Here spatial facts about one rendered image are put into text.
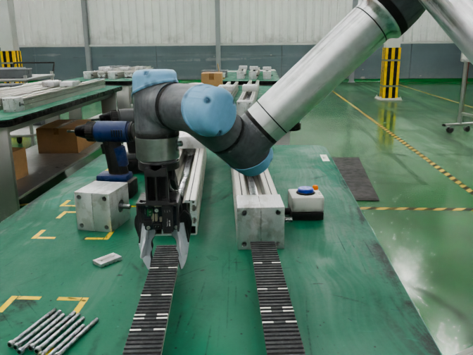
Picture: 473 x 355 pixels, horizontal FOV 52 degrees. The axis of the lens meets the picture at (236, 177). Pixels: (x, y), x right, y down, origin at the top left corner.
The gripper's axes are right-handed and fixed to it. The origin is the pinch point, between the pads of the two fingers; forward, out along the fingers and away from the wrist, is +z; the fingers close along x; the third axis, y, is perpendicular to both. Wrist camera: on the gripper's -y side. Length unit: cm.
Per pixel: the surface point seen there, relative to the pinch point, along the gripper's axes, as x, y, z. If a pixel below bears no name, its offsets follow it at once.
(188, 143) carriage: 0, -78, -7
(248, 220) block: 16.2, -11.6, -3.6
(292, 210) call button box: 28.1, -28.7, 0.4
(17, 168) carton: -145, -281, 51
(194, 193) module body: 4.3, -25.7, -5.3
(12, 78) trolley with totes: -215, -461, -6
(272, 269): 19.6, 5.3, -0.3
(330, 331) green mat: 27.2, 19.8, 3.2
